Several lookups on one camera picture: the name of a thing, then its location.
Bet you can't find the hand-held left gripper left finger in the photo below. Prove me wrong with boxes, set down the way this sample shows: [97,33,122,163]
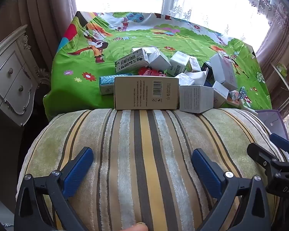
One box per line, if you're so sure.
[14,147,94,231]

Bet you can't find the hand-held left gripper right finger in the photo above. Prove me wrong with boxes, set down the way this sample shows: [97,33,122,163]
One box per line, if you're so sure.
[191,149,271,231]

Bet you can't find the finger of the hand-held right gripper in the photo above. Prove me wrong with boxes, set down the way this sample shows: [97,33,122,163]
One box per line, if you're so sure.
[247,143,280,174]
[270,133,289,160]

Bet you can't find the purple cardboard box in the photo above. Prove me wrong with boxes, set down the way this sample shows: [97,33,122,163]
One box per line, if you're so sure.
[255,109,289,140]

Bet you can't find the white box with text lines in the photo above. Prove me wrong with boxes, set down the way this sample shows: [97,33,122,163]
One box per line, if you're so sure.
[179,84,215,114]

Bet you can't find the white medicine box with barcode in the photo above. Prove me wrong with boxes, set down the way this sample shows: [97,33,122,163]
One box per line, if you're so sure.
[169,51,191,77]

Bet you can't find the red toy car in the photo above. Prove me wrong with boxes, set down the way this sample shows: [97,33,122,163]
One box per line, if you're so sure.
[138,67,166,77]

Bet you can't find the person's left hand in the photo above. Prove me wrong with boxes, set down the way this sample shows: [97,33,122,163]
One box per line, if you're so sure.
[124,222,149,231]

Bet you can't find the white side table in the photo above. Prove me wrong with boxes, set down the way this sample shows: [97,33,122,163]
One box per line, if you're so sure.
[270,62,289,101]

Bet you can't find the orange basketball badge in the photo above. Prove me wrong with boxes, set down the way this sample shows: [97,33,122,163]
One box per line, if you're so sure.
[228,90,240,105]

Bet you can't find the striped plush cushion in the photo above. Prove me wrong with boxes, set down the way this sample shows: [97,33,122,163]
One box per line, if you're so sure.
[16,108,289,231]

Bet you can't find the plain white box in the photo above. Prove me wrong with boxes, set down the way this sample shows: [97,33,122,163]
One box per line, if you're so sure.
[148,50,172,74]
[211,80,230,108]
[143,47,160,58]

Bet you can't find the green tissue box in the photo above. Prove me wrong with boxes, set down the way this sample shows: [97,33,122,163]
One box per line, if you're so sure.
[276,64,289,75]

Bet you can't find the large white box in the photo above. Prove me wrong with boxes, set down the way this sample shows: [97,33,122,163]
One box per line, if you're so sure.
[209,52,239,91]

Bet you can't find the teal box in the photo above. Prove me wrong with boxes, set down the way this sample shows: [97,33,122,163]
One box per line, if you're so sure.
[99,73,138,95]

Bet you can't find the cream cardboard box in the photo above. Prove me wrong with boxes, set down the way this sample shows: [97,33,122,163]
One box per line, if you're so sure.
[114,75,180,110]

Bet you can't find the mauve curtain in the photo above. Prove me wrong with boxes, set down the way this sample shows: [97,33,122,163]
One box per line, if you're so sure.
[255,2,289,109]
[12,0,77,70]

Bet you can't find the narrow white logo box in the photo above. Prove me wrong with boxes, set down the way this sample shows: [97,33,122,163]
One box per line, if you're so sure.
[188,56,203,73]

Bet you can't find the green printed blanket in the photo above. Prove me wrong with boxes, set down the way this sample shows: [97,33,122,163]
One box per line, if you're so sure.
[43,11,272,119]

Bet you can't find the cream carved dresser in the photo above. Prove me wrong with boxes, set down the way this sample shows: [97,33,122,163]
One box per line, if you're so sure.
[0,24,50,127]

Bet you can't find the white box with green print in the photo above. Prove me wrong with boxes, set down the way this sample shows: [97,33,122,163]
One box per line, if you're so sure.
[115,48,152,74]

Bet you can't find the white lace curtain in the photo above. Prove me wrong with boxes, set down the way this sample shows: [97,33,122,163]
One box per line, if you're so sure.
[170,0,280,46]

